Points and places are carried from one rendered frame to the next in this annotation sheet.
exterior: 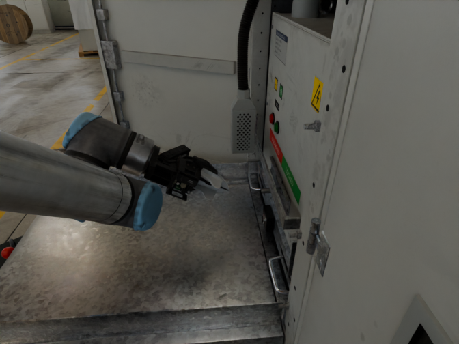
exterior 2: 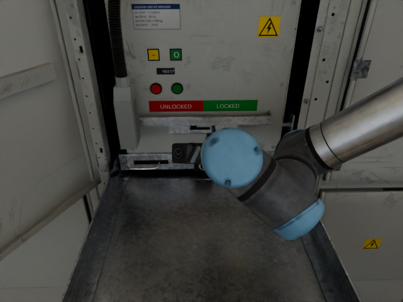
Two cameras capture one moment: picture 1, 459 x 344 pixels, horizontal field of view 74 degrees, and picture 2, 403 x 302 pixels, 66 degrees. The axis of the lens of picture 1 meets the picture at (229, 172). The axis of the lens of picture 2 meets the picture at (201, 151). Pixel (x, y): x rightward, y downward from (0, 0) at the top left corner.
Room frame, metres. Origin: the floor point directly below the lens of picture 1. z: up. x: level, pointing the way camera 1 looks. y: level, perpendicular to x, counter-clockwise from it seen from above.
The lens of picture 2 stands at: (0.62, 0.72, 1.45)
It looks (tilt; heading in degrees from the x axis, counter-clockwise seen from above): 32 degrees down; 273
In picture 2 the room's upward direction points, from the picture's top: straight up
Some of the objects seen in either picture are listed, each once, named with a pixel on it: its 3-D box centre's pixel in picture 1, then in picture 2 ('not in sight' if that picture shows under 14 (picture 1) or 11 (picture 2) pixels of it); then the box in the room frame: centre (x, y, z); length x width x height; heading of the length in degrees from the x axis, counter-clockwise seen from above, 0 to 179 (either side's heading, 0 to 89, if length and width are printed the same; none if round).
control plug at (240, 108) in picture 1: (244, 125); (127, 115); (0.86, -0.04, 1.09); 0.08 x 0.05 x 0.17; 95
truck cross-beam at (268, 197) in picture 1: (280, 218); (202, 157); (0.66, -0.15, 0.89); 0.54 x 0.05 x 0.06; 5
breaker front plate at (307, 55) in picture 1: (283, 136); (203, 85); (0.66, -0.13, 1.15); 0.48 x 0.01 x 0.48; 5
